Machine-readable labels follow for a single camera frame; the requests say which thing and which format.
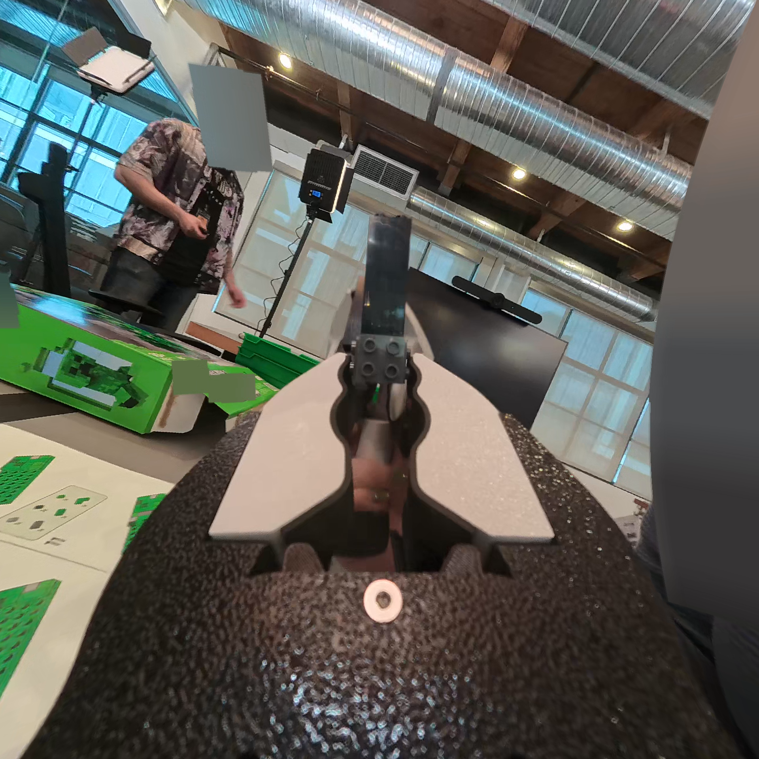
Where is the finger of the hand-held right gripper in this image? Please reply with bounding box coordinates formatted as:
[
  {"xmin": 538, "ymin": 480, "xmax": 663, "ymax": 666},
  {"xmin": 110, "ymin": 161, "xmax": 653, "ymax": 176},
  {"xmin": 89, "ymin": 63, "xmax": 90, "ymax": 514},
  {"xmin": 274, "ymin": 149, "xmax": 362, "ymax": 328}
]
[
  {"xmin": 341, "ymin": 278, "xmax": 367, "ymax": 358},
  {"xmin": 406, "ymin": 308, "xmax": 436, "ymax": 364}
]

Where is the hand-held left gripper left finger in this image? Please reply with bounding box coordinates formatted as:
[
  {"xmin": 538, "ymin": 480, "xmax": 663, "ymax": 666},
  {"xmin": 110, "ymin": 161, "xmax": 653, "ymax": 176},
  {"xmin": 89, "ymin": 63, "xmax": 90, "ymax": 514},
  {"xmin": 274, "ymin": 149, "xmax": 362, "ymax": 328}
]
[{"xmin": 210, "ymin": 353, "xmax": 355, "ymax": 574}]

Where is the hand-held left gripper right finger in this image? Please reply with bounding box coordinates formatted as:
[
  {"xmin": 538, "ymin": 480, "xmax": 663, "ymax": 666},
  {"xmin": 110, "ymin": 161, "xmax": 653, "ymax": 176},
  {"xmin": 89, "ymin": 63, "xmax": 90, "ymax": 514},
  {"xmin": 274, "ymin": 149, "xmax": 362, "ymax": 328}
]
[{"xmin": 391, "ymin": 354, "xmax": 556, "ymax": 574}]

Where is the black and tan brick assembly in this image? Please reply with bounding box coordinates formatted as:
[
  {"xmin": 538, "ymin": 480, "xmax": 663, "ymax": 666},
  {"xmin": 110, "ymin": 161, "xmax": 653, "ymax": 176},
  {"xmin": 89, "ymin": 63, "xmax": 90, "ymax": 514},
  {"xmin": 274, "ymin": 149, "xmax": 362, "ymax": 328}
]
[{"xmin": 350, "ymin": 214, "xmax": 414, "ymax": 393}]

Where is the person's right forearm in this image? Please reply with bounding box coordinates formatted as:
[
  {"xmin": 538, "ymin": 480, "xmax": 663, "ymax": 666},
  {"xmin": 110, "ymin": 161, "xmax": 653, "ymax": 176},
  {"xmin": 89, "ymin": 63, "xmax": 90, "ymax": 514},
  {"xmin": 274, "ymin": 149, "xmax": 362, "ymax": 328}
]
[{"xmin": 633, "ymin": 501, "xmax": 674, "ymax": 606}]

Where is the grey desk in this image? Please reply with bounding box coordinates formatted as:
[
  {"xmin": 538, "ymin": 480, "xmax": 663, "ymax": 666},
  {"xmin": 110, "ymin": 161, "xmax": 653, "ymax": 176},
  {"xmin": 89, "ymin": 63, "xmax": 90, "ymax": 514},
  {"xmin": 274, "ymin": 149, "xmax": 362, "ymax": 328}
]
[{"xmin": 0, "ymin": 379, "xmax": 268, "ymax": 759}]

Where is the person's right hand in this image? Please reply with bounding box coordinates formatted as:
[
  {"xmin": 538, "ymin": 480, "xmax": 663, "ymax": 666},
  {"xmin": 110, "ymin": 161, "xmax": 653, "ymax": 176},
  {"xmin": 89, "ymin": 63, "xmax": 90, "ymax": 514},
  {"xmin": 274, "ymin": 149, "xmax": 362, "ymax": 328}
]
[{"xmin": 350, "ymin": 453, "xmax": 411, "ymax": 517}]

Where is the black monitor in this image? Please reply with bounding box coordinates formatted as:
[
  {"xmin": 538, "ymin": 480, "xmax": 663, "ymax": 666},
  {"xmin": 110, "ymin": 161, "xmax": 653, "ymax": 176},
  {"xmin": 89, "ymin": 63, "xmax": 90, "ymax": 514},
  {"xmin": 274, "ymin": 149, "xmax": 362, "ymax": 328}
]
[{"xmin": 406, "ymin": 266, "xmax": 569, "ymax": 432}]

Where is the black light stand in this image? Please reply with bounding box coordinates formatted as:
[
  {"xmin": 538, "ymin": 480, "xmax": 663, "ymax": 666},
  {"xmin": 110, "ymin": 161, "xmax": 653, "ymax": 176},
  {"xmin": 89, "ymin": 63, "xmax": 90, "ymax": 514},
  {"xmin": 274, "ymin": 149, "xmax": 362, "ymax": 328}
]
[{"xmin": 257, "ymin": 219, "xmax": 315, "ymax": 340}]

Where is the green plastic crate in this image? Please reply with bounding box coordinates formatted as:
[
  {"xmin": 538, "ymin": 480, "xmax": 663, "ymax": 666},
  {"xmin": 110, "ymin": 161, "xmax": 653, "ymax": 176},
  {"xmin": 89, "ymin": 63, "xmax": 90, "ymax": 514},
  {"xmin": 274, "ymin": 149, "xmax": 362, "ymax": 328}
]
[{"xmin": 235, "ymin": 331, "xmax": 321, "ymax": 390}]

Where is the black webcam bar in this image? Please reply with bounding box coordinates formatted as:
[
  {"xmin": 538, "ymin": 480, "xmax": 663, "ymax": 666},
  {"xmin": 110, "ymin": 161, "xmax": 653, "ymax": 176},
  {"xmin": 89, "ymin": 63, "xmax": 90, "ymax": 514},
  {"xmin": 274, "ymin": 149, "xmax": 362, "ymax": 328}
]
[{"xmin": 451, "ymin": 275, "xmax": 544, "ymax": 326}]

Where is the black light panel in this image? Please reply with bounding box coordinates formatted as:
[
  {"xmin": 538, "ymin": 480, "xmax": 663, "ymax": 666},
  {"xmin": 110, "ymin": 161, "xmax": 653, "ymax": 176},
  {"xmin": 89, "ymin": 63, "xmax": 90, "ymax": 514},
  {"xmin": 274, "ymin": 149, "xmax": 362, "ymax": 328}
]
[{"xmin": 299, "ymin": 147, "xmax": 356, "ymax": 224}]

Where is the white air vent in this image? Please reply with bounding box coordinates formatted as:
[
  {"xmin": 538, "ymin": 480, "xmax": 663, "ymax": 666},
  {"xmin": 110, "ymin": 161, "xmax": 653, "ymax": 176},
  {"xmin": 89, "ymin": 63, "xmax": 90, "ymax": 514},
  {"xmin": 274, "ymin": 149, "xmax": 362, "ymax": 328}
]
[{"xmin": 349, "ymin": 145, "xmax": 421, "ymax": 197}]

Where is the wooden side table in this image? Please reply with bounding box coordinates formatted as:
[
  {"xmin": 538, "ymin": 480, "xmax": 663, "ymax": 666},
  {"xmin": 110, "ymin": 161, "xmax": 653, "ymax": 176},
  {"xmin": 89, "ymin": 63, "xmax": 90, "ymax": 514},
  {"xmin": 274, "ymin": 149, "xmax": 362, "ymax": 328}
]
[{"xmin": 184, "ymin": 319, "xmax": 239, "ymax": 358}]

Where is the green instruction booklet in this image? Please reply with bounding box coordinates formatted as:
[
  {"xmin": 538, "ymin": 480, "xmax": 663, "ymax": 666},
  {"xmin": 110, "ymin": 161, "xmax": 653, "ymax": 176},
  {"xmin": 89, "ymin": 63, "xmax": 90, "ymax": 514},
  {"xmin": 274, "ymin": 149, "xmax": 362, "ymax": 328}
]
[{"xmin": 0, "ymin": 423, "xmax": 174, "ymax": 711}]

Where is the green cardboard box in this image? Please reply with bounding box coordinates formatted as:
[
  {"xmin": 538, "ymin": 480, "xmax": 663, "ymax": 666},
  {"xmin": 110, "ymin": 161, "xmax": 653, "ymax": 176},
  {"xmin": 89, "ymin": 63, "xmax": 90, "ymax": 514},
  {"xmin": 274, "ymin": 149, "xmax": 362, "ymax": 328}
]
[{"xmin": 0, "ymin": 283, "xmax": 281, "ymax": 436}]

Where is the black floor stand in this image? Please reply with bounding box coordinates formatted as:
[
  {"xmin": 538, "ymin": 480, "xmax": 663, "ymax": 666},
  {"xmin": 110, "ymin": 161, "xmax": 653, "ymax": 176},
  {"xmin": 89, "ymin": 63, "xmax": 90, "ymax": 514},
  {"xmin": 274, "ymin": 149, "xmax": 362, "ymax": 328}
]
[{"xmin": 17, "ymin": 141, "xmax": 73, "ymax": 298}]

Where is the white light panel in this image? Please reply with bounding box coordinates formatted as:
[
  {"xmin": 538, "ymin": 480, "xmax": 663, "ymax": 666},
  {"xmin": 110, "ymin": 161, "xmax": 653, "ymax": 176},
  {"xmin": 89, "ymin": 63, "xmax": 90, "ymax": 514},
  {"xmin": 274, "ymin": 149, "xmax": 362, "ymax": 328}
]
[{"xmin": 62, "ymin": 26, "xmax": 157, "ymax": 96}]

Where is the large silver ventilation duct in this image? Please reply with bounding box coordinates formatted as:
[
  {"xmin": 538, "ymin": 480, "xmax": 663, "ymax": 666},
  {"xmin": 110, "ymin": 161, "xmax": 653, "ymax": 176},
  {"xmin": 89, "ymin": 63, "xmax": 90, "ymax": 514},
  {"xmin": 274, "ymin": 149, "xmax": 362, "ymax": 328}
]
[
  {"xmin": 215, "ymin": 0, "xmax": 696, "ymax": 239},
  {"xmin": 521, "ymin": 0, "xmax": 755, "ymax": 121}
]

